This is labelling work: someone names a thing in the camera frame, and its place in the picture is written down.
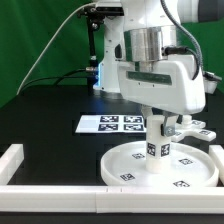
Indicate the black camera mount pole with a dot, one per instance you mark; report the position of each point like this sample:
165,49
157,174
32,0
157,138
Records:
92,40

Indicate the white U-shaped frame fence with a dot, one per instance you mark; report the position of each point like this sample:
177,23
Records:
100,199

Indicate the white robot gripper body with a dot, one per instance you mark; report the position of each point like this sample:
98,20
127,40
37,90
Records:
166,85

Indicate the white round table top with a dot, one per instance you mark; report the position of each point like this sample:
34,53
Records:
176,165

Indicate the white marker sheet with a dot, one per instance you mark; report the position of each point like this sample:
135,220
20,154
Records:
111,124

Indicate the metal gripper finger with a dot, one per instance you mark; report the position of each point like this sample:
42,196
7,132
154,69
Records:
146,112
168,125

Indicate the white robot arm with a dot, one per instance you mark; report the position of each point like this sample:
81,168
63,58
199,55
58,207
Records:
143,61

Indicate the white cross-shaped table base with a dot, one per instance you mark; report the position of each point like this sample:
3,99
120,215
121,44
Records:
193,128

